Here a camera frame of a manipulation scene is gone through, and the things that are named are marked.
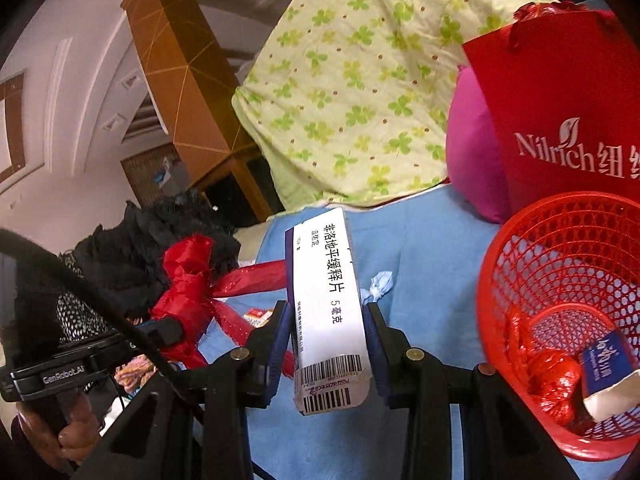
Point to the red plastic bag ball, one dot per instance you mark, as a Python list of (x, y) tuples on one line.
[(544, 358)]

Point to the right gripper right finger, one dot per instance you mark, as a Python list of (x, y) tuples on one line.
[(501, 437)]

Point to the orange white medicine box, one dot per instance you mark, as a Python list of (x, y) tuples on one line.
[(257, 317)]

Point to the red mesh plastic basket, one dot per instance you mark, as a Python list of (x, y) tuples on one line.
[(568, 268)]

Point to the blue white medicine box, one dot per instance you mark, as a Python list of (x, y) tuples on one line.
[(610, 377)]

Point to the white purple medicine box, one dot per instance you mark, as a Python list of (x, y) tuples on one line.
[(332, 366)]

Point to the black clothing pile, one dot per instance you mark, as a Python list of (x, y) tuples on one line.
[(123, 264)]

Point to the person's left hand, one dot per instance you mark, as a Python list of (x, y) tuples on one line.
[(72, 444)]

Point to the magenta pillow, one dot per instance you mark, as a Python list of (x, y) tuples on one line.
[(473, 158)]

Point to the pink striped garment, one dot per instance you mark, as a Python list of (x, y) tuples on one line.
[(135, 374)]

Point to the red plastic bag in paper bag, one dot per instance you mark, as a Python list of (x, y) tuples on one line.
[(530, 11)]

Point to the green clover quilt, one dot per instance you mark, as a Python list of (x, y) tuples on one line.
[(348, 100)]

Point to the orange wooden arch column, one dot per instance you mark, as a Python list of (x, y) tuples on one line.
[(191, 83)]

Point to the red Nilrich paper bag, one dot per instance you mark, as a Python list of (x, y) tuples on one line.
[(562, 90)]

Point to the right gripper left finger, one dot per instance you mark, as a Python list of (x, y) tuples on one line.
[(204, 434)]

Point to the black white dotted garment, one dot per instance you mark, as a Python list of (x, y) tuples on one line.
[(77, 320)]

